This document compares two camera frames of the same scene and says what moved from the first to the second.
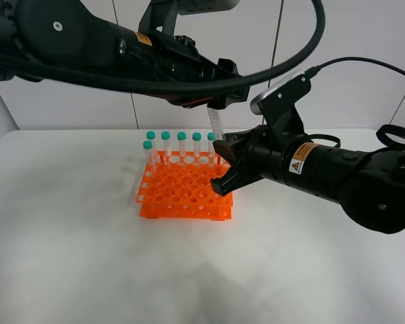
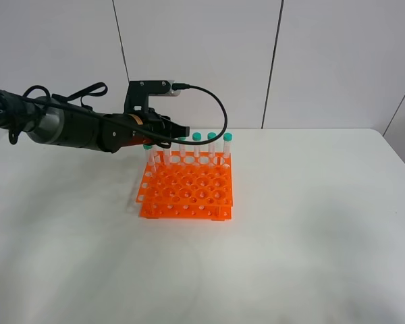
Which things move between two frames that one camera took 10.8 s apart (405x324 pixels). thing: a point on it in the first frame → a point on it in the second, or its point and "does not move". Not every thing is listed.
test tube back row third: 181,136 does not move
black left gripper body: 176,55 → 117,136
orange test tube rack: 177,185 does not move
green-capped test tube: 217,118 → 154,150
